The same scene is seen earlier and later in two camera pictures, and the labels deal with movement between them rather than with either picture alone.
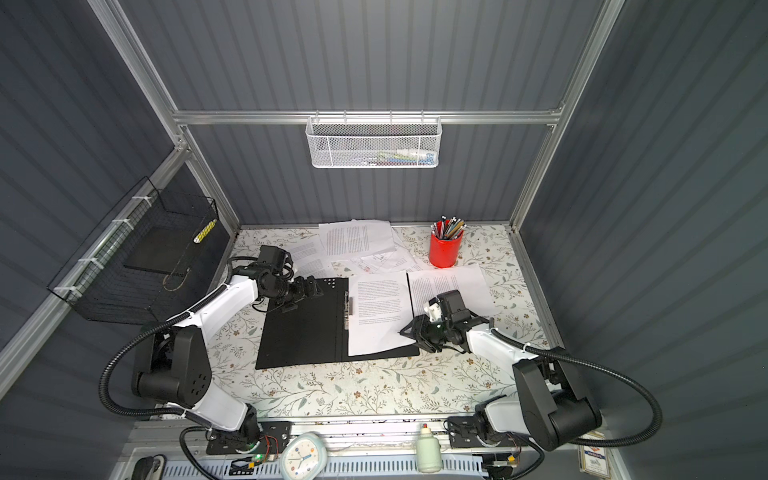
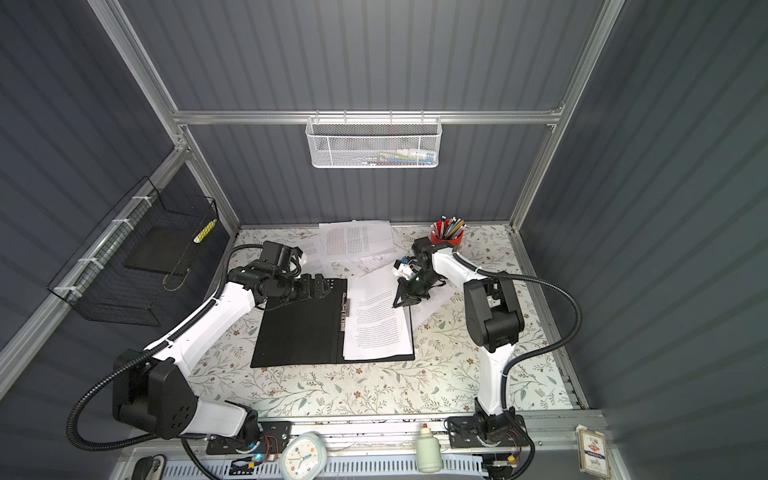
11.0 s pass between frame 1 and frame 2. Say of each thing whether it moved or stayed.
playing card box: stayed
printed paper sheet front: stayed
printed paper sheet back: stayed
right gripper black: moved
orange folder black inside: stayed
